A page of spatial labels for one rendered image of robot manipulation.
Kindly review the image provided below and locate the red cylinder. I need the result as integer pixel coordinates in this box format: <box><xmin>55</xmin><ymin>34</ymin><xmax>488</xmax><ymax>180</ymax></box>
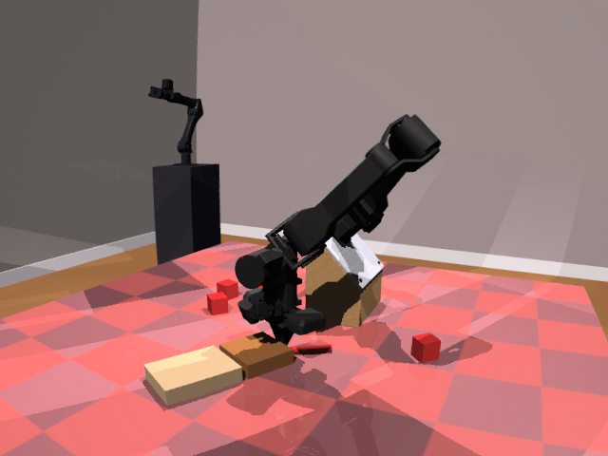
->
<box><xmin>290</xmin><ymin>344</ymin><xmax>332</xmax><ymax>353</ymax></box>

